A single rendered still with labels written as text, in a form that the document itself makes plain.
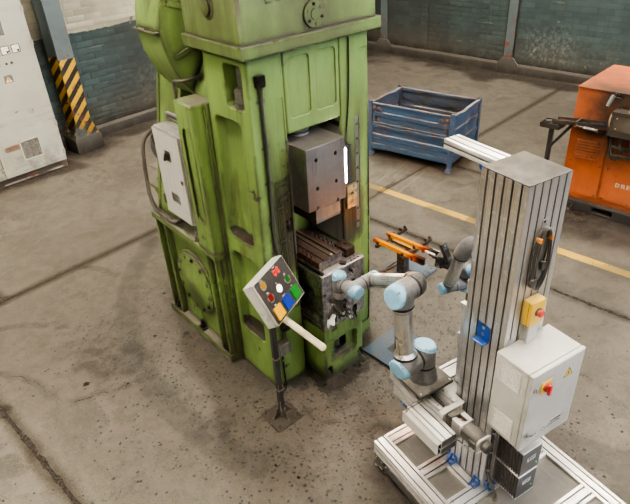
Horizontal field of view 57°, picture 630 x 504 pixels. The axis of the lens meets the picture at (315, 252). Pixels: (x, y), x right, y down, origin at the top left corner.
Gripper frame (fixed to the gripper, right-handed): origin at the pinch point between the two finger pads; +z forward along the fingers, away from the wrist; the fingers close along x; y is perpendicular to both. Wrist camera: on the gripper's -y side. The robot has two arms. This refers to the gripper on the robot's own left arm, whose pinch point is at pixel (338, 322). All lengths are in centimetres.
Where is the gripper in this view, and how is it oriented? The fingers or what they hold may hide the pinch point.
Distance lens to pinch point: 332.5
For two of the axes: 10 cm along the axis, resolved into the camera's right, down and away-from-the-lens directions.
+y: 5.2, 4.4, -7.3
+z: 0.5, 8.4, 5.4
